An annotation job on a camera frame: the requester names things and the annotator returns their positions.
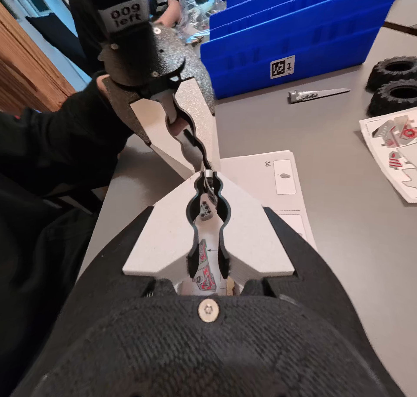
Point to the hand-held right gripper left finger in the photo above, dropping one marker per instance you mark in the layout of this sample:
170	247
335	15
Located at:
156	237

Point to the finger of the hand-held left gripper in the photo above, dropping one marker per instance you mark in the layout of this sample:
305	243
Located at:
153	123
202	110

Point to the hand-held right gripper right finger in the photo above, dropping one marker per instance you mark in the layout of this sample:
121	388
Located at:
257	237

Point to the small grey toy brick assembly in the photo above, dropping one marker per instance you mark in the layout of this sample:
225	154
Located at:
207	209

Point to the person's left forearm black sleeve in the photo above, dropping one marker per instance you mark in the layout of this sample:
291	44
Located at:
65	136

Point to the grey desk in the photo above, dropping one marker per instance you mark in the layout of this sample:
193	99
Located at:
342	214

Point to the person's left hand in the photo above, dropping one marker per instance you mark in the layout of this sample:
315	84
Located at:
101	84

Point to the white instruction booklet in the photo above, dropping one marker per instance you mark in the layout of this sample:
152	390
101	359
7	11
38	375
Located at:
260	179

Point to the black white marker sticker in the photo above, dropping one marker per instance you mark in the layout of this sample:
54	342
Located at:
282	67

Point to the grey wedge toy panel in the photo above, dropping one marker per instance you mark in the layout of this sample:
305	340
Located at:
312	95

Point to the wooden cabinet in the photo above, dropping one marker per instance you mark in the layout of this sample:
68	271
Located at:
29	65

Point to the blue bin with marker sticker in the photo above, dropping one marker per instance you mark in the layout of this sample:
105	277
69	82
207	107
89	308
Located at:
293	35

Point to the person's torso in black clothing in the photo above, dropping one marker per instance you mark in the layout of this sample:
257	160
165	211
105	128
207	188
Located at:
39	289

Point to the red grey sticker sheet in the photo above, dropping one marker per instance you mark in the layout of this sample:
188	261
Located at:
391	149

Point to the black toy tire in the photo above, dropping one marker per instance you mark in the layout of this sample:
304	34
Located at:
392	98
392	67

